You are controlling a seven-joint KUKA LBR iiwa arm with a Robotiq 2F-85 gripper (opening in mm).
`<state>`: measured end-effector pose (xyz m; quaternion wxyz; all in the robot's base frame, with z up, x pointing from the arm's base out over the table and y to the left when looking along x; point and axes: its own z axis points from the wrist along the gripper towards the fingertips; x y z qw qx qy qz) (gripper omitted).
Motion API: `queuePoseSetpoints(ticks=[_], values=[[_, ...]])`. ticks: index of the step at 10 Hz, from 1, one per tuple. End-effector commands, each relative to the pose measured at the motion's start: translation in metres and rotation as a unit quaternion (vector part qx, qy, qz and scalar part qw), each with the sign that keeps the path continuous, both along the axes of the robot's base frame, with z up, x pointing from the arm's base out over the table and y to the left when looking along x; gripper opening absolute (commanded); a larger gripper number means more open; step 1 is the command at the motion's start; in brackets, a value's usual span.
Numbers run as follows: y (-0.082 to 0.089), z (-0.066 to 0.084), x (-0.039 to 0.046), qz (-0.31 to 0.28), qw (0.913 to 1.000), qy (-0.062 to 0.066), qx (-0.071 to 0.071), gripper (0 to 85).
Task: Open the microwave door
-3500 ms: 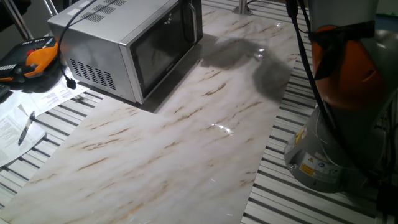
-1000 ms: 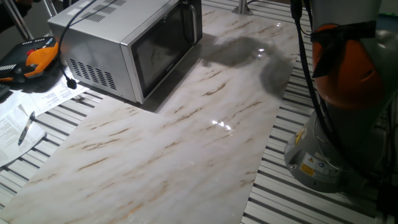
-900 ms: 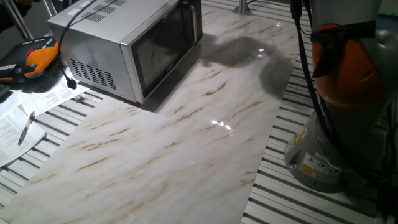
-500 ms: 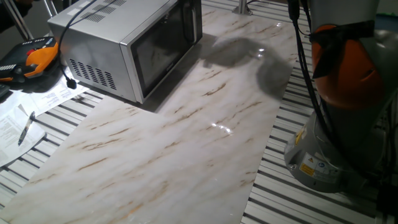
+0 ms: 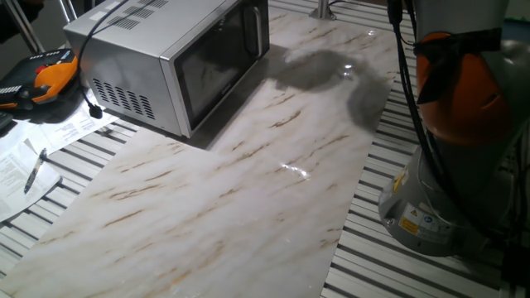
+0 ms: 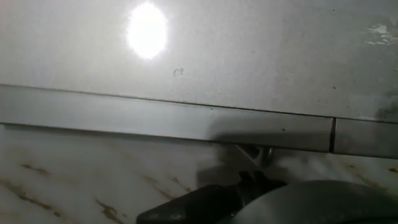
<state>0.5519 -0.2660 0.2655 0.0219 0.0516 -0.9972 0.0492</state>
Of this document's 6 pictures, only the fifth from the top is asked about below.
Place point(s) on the marble pattern table mat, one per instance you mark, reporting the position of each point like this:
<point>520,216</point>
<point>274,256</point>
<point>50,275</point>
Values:
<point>248,186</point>

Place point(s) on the silver microwave oven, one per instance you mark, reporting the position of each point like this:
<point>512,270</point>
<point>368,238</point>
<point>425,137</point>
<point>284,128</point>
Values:
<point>136,62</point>

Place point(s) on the printed white paper sheet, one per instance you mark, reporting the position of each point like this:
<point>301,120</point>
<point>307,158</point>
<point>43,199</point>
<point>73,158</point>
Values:
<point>70,128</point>
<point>16,186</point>

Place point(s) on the black pen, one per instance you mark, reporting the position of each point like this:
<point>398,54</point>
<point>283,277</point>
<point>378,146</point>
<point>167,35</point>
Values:
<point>35,170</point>

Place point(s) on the small black table bolt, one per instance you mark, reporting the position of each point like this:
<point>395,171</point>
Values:
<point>103,131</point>

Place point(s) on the black computer keyboard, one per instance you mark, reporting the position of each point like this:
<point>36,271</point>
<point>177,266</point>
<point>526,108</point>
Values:
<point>3,120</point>

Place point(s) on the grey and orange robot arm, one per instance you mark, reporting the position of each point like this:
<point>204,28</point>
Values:
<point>463,103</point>

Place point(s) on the black and orange teach pendant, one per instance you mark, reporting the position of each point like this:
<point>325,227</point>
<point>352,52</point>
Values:
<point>54,78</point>

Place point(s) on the thin silver metal leg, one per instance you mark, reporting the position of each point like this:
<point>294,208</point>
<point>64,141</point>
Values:
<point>68,11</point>

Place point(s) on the aluminium frame strut with foot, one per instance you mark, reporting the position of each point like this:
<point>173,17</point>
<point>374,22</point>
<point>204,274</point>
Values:
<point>323,10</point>

